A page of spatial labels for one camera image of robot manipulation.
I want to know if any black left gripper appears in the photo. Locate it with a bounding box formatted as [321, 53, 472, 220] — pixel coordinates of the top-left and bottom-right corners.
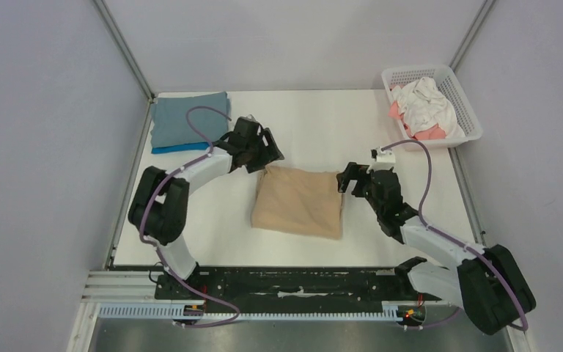
[245, 128, 284, 175]

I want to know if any beige t shirt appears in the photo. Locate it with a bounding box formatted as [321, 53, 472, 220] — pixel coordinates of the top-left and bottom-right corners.
[251, 166, 342, 240]

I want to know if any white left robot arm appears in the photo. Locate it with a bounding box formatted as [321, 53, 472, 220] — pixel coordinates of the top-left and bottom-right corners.
[122, 115, 284, 300]

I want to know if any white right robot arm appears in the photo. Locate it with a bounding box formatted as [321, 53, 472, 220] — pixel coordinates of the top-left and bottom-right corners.
[336, 162, 537, 334]

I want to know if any folded bright blue t shirt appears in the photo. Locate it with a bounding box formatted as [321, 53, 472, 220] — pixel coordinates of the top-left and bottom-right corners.
[151, 142, 209, 155]

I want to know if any folded grey-blue t shirt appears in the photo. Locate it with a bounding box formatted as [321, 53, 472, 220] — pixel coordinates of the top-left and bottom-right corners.
[150, 92, 230, 150]

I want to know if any pink t shirt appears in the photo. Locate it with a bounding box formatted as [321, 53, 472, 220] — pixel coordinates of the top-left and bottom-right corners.
[389, 84, 446, 141]

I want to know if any white t shirt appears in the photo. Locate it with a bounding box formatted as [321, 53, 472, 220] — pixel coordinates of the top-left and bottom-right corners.
[389, 76, 465, 141]

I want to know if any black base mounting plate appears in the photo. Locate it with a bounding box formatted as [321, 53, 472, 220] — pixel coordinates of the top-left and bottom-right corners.
[155, 266, 419, 315]

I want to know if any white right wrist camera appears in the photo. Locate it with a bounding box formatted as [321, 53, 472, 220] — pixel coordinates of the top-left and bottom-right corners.
[368, 148, 396, 172]

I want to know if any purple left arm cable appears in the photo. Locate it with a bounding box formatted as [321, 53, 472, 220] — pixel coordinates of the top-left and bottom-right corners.
[138, 106, 242, 329]

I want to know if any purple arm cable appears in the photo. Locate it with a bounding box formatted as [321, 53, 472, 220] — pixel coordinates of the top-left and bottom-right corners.
[380, 139, 530, 333]
[138, 106, 242, 329]

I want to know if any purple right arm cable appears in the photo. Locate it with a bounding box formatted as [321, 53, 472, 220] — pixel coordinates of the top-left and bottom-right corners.
[380, 139, 530, 333]

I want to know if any white slotted cable duct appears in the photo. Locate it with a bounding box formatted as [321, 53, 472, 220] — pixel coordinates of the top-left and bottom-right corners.
[97, 303, 412, 323]

